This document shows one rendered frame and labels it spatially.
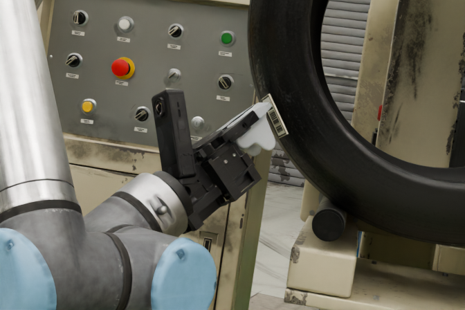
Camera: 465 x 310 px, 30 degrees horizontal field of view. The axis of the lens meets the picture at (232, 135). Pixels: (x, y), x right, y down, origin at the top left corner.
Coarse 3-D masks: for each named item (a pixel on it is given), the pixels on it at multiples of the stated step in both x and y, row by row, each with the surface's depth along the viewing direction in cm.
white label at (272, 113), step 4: (268, 96) 117; (264, 100) 120; (268, 100) 118; (272, 100) 117; (272, 104) 118; (272, 108) 118; (276, 108) 117; (268, 112) 120; (272, 112) 119; (276, 112) 117; (272, 116) 120; (276, 116) 118; (280, 116) 117; (272, 120) 120; (276, 120) 119; (280, 120) 117; (276, 124) 119; (280, 124) 118; (276, 128) 120; (280, 128) 118; (284, 128) 117; (280, 132) 119; (284, 132) 117; (280, 136) 120
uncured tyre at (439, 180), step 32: (256, 0) 121; (288, 0) 116; (320, 0) 144; (256, 32) 120; (288, 32) 117; (320, 32) 145; (256, 64) 121; (288, 64) 117; (320, 64) 145; (288, 96) 117; (320, 96) 116; (288, 128) 119; (320, 128) 116; (352, 128) 144; (320, 160) 117; (352, 160) 116; (384, 160) 116; (320, 192) 124; (352, 192) 117; (384, 192) 115; (416, 192) 115; (448, 192) 114; (384, 224) 119; (416, 224) 117; (448, 224) 115
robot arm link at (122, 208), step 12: (120, 192) 103; (108, 204) 101; (120, 204) 100; (132, 204) 100; (84, 216) 101; (96, 216) 99; (108, 216) 99; (120, 216) 99; (132, 216) 99; (144, 216) 100; (96, 228) 96; (108, 228) 96; (156, 228) 101
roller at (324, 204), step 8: (328, 200) 129; (320, 208) 120; (328, 208) 118; (336, 208) 120; (320, 216) 117; (328, 216) 117; (336, 216) 117; (344, 216) 121; (312, 224) 118; (320, 224) 117; (328, 224) 117; (336, 224) 117; (344, 224) 117; (320, 232) 117; (328, 232) 117; (336, 232) 117; (328, 240) 118
